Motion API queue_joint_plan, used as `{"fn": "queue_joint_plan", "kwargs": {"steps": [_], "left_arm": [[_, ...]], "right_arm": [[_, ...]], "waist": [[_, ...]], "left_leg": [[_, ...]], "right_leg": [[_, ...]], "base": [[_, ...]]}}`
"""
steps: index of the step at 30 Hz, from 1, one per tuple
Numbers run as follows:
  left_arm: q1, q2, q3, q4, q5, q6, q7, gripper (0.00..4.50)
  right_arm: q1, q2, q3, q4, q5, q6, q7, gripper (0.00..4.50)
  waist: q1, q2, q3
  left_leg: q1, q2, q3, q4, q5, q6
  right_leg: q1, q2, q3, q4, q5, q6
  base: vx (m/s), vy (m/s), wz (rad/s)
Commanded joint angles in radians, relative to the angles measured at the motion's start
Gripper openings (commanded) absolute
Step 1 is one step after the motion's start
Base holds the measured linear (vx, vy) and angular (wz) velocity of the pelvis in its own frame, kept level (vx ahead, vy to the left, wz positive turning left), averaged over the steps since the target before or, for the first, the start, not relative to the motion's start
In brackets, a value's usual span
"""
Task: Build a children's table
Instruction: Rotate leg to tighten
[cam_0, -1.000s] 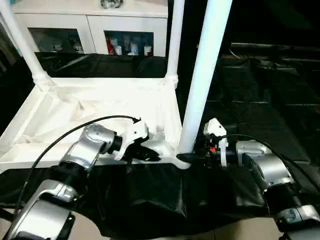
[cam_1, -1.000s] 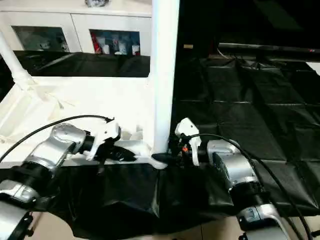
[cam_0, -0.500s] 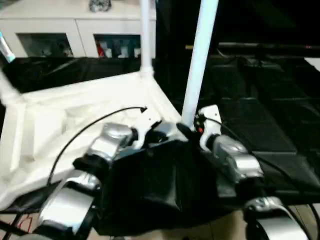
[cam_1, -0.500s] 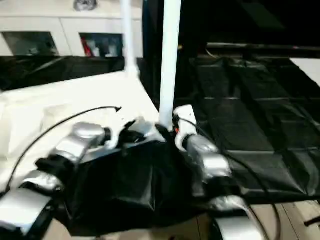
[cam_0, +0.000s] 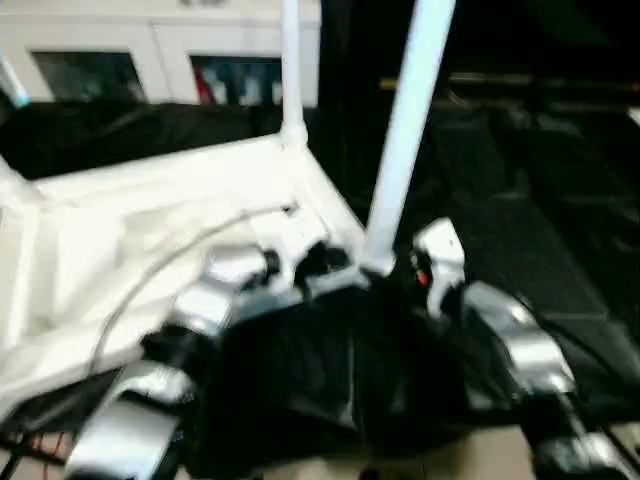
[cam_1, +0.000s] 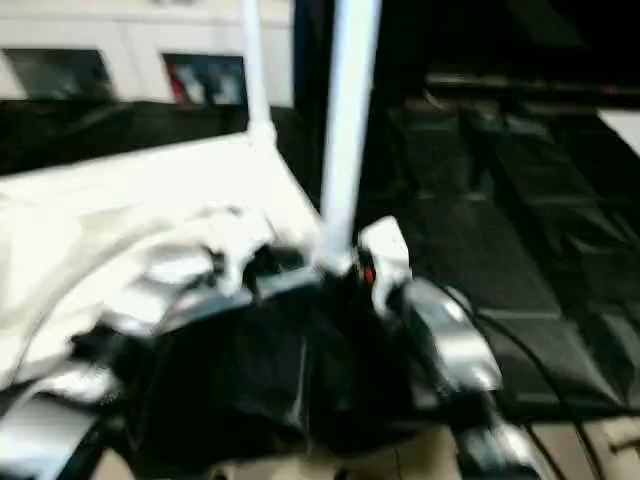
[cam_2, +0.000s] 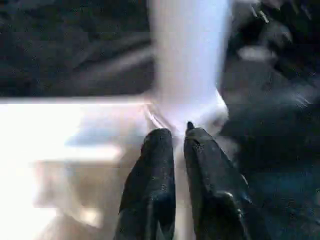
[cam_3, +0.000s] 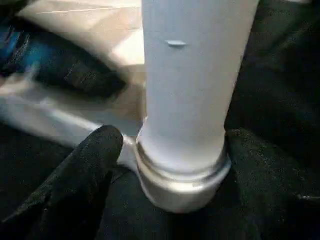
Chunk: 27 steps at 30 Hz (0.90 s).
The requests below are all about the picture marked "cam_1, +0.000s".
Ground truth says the white plastic table leg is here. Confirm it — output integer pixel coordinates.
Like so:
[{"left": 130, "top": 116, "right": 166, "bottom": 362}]
[
  {"left": 316, "top": 0, "right": 383, "bottom": 273},
  {"left": 238, "top": 0, "right": 278, "bottom": 149}
]

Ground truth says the white plastic table top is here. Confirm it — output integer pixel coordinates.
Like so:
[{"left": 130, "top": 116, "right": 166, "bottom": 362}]
[{"left": 0, "top": 125, "right": 333, "bottom": 396}]

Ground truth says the black plastic mat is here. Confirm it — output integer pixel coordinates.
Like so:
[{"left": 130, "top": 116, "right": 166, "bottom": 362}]
[{"left": 0, "top": 95, "right": 640, "bottom": 476}]

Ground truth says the white glass-door cabinet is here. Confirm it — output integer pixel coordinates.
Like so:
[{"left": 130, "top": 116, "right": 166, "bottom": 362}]
[{"left": 0, "top": 0, "right": 296, "bottom": 106}]

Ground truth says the silver metal bar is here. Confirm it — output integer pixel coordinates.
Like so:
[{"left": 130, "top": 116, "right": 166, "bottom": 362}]
[{"left": 425, "top": 75, "right": 640, "bottom": 103}]

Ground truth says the white flat sheet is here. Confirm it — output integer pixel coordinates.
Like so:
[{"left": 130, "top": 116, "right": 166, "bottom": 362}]
[{"left": 596, "top": 108, "right": 640, "bottom": 156}]

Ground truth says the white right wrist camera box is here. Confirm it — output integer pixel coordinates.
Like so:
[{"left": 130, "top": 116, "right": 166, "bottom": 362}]
[{"left": 356, "top": 216, "right": 413, "bottom": 315}]

